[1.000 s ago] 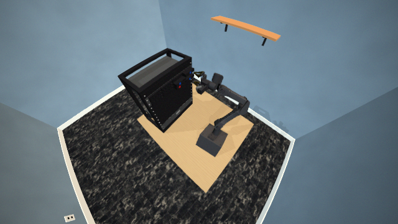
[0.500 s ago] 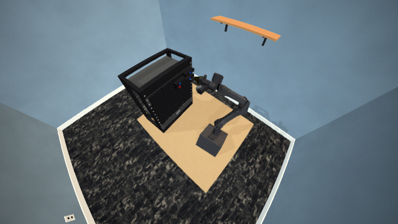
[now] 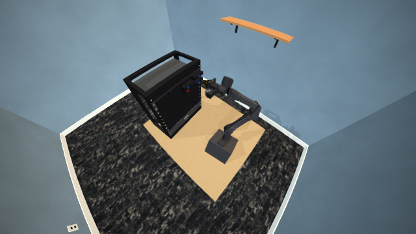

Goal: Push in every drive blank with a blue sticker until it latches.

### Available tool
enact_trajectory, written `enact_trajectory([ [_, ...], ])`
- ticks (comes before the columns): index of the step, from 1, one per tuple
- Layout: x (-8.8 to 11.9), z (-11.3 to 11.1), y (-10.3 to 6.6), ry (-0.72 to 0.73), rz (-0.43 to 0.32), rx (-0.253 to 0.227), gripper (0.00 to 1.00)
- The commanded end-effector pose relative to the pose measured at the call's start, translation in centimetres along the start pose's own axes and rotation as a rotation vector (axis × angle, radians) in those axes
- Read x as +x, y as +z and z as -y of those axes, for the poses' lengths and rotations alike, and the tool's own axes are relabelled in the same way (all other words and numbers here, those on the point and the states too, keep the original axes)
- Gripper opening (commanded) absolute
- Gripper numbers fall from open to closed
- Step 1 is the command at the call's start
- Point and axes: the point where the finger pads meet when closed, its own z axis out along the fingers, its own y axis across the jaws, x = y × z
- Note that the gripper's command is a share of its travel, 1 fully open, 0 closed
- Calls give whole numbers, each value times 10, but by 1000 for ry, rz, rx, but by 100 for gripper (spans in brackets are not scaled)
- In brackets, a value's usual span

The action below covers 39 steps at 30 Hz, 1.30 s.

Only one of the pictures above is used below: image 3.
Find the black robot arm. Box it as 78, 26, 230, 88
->
205, 76, 261, 147

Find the black server rack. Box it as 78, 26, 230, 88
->
123, 50, 203, 139

